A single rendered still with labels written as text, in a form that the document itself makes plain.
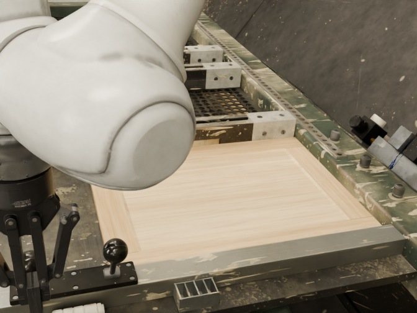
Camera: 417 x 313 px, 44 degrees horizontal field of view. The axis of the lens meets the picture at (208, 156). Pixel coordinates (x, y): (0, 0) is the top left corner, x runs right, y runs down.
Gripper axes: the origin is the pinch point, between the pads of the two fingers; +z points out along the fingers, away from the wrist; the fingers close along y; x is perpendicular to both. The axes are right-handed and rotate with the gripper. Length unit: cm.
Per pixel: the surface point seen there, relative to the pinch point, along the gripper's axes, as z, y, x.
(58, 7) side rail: 12, 15, 198
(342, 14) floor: 21, 173, 207
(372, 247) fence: 12, 61, 11
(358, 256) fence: 14, 58, 11
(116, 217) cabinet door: 13.2, 15.5, 33.0
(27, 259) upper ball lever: -0.7, -0.7, 7.3
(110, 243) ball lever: -0.8, 10.9, 8.1
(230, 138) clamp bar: 12, 50, 59
